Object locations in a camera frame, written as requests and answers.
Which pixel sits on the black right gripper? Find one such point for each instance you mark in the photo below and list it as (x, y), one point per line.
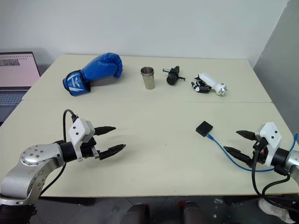
(260, 154)

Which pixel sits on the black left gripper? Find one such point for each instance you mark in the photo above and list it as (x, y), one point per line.
(88, 149)

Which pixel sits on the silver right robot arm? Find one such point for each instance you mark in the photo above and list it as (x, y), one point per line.
(292, 161)

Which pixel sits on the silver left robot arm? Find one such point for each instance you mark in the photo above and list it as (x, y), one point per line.
(28, 168)

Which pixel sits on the small black square box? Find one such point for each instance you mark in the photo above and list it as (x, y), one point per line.
(204, 128)

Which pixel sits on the blue boxing glove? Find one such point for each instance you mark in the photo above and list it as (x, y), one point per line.
(98, 70)

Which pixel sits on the white robotic hand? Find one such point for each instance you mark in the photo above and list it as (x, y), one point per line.
(210, 81)

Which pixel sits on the white sneaker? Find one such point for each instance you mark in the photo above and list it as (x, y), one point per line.
(273, 210)

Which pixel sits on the stacked stainless steel cups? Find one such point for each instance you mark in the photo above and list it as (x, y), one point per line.
(147, 78)

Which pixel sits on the dark rounded shape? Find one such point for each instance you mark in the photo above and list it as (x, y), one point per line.
(194, 213)

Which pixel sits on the black cylindrical gripper module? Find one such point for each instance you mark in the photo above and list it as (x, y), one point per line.
(172, 77)

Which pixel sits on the grey partition panel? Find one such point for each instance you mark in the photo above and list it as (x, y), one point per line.
(278, 58)

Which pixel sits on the grey laptop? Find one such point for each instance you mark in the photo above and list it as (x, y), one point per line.
(16, 72)

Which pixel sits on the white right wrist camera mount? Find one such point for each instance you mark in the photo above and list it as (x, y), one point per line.
(271, 137)

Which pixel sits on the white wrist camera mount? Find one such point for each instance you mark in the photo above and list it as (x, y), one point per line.
(78, 130)
(271, 137)

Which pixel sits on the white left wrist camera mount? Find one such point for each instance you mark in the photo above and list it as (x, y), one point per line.
(78, 130)

